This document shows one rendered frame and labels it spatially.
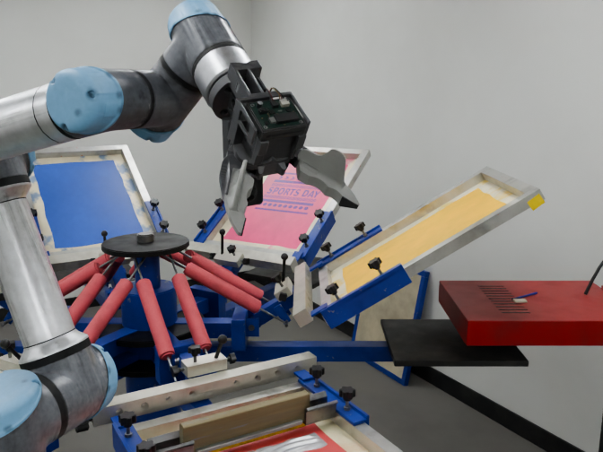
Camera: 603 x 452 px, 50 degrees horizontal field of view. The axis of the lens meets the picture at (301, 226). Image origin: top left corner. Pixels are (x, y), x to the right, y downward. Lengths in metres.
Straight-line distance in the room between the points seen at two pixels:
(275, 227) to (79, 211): 0.95
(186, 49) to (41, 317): 0.51
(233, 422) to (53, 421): 0.70
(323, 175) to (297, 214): 2.28
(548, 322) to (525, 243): 1.28
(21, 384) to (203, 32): 0.58
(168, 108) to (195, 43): 0.09
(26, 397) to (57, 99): 0.46
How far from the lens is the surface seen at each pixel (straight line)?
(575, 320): 2.34
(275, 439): 1.78
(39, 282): 1.13
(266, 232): 3.00
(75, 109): 0.77
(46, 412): 1.07
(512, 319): 2.27
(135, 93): 0.81
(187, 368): 1.92
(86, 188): 3.38
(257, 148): 0.72
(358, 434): 1.76
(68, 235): 3.13
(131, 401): 1.84
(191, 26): 0.86
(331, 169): 0.75
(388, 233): 2.58
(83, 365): 1.13
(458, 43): 3.85
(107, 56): 5.67
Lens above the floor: 1.86
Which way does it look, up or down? 12 degrees down
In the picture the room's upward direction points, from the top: straight up
